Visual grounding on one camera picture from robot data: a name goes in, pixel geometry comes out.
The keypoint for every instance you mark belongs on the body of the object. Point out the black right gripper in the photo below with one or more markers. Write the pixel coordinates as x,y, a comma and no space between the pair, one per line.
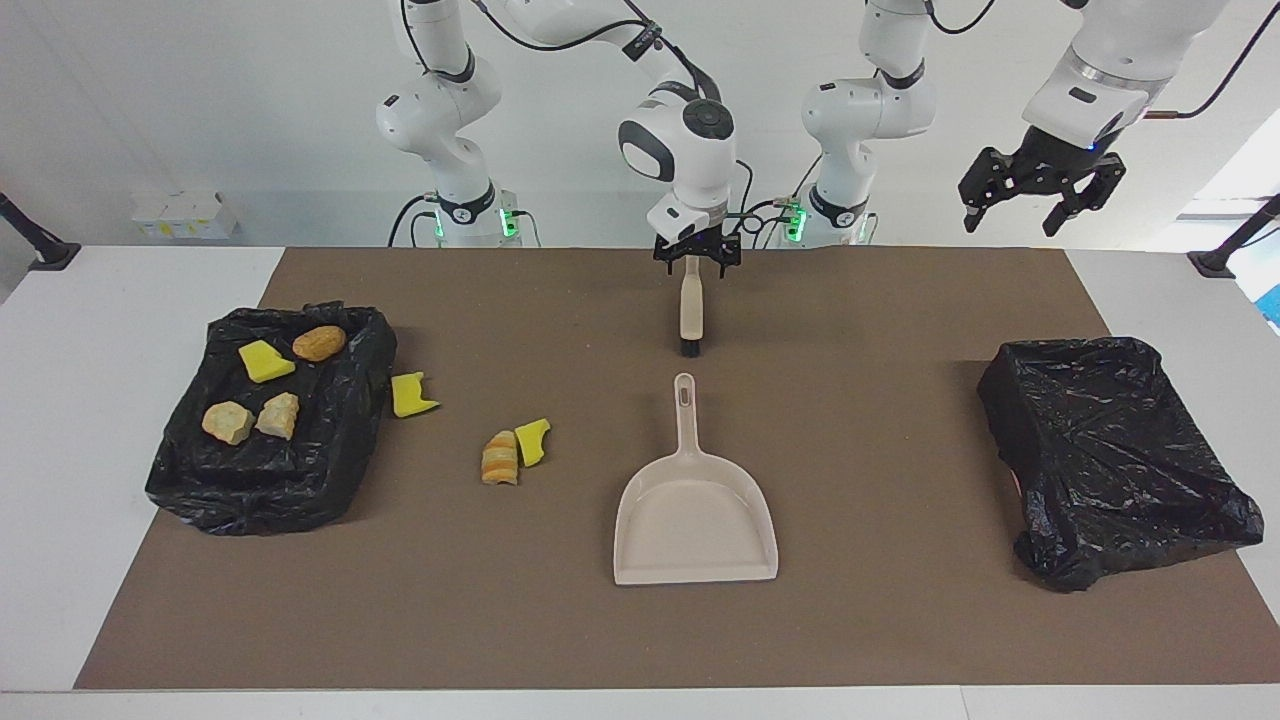
700,243

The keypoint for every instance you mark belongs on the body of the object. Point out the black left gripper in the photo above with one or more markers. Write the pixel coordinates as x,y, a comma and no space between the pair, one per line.
1055,165

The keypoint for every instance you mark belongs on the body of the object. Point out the beige hand brush black bristles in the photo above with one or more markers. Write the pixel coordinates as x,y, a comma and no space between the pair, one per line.
691,310

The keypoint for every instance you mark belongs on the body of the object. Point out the beige plastic dustpan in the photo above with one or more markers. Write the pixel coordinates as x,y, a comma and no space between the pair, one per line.
695,530

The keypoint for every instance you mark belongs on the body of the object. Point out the brown oval bread roll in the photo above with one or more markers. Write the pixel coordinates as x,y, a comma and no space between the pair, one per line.
320,343

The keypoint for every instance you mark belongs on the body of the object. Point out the green and yellow sponge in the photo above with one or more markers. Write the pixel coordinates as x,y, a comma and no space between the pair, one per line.
265,362

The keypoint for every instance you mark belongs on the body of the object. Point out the pale bread chunk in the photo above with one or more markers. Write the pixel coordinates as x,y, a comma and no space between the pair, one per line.
278,416

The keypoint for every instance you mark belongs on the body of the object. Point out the torn orange croissant piece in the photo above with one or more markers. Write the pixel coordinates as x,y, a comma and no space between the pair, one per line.
228,423

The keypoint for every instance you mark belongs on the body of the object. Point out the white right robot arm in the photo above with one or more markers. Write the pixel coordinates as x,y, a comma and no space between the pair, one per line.
690,130

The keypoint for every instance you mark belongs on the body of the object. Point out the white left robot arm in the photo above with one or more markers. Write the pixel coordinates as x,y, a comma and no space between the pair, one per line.
870,110

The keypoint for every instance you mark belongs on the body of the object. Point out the black bag-covered bin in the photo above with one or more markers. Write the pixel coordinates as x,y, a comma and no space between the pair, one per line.
1100,450

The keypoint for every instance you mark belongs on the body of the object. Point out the open black bag-lined bin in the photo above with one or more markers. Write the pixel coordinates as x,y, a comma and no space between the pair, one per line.
300,470

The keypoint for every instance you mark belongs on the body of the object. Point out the black stand foot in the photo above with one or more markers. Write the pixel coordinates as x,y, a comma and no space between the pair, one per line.
1215,262
50,255

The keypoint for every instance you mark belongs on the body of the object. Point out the small curved yellow sponge piece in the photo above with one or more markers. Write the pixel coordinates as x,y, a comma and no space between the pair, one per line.
532,445

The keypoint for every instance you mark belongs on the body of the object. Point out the blue object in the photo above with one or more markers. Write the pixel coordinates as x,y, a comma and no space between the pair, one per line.
1272,305

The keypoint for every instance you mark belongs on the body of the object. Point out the striped croissant bread piece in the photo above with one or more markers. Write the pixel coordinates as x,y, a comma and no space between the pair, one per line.
499,460

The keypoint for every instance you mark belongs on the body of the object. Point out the notched yellow sponge piece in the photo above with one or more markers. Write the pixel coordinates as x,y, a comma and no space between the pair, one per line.
408,398

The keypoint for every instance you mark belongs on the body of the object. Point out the brown table mat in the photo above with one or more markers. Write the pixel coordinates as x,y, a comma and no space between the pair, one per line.
900,620

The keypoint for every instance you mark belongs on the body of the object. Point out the white box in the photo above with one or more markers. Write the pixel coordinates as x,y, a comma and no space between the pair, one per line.
185,215

